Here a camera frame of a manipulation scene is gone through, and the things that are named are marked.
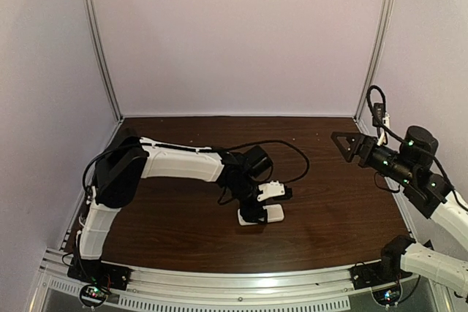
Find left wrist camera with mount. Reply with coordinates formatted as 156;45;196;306
257;181;293;202

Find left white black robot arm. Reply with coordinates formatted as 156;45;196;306
74;129;284;262

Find right black sleeved cable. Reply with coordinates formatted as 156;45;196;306
366;84;468;214

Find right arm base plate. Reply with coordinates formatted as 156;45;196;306
349;261;412;290

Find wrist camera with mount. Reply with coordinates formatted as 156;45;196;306
257;181;293;202
372;102;390;145

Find left aluminium frame post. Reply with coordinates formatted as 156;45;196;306
83;0;124;122

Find right aluminium frame post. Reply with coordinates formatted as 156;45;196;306
354;0;395;123

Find white remote control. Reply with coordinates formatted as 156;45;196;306
238;205;284;226

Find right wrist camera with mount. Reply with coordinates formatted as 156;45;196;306
372;102;390;145

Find front aluminium rail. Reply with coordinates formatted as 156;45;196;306
24;248;456;311

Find left black sleeved cable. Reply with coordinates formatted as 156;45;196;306
82;139;310;196

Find aluminium frame post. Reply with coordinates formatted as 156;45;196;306
83;0;124;122
354;0;395;123

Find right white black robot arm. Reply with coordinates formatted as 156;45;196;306
331;126;467;297

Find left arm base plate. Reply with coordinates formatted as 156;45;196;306
67;259;132;291

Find black sleeved cable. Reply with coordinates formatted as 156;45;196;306
366;84;468;214
82;139;310;196

